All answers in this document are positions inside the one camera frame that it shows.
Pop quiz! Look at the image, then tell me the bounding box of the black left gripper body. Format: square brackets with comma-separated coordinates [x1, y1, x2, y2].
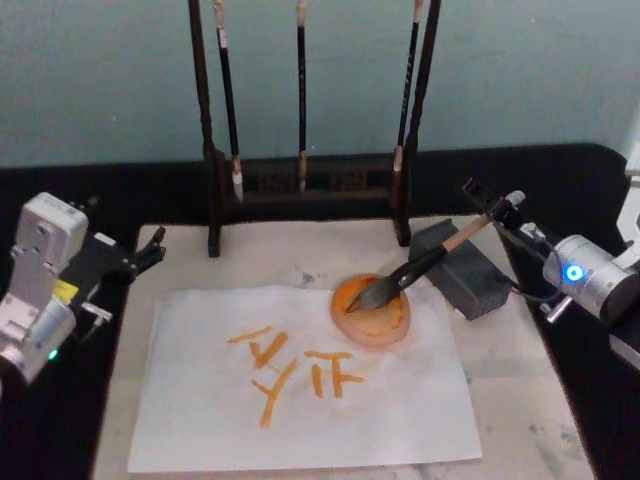
[55, 230, 139, 321]

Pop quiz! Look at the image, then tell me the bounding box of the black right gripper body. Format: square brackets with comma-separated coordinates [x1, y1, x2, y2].
[491, 215, 552, 267]

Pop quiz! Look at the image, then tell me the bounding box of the large brush with pale handle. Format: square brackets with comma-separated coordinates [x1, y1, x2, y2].
[344, 211, 496, 315]

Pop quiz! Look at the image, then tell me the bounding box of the black table cloth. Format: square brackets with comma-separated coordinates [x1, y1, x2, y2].
[0, 143, 640, 480]

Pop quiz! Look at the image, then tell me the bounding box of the grey rectangular block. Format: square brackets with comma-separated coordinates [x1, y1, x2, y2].
[408, 217, 509, 322]

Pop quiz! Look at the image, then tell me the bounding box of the hanging black calligraphy brush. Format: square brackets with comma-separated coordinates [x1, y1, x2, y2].
[213, 0, 245, 204]
[295, 0, 309, 194]
[391, 0, 425, 201]

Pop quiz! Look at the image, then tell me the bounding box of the orange ink dish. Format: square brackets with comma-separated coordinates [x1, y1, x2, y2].
[330, 273, 414, 348]

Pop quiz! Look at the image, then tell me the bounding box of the dark wooden brush rack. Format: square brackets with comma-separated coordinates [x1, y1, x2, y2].
[186, 0, 444, 259]

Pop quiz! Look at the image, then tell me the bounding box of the white felt mat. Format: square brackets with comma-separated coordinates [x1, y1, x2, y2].
[91, 216, 599, 480]

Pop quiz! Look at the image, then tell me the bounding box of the white paper with orange strokes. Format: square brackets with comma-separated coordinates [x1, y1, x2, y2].
[126, 284, 484, 474]

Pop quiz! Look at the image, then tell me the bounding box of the left gripper cable with plug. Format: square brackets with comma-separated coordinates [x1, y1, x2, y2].
[74, 299, 114, 345]

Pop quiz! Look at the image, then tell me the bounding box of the gripper cable with plug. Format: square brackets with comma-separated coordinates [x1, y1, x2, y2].
[503, 277, 572, 323]
[74, 299, 114, 345]

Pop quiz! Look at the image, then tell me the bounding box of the right gripper cable with plug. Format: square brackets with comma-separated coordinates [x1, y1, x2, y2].
[503, 277, 572, 323]

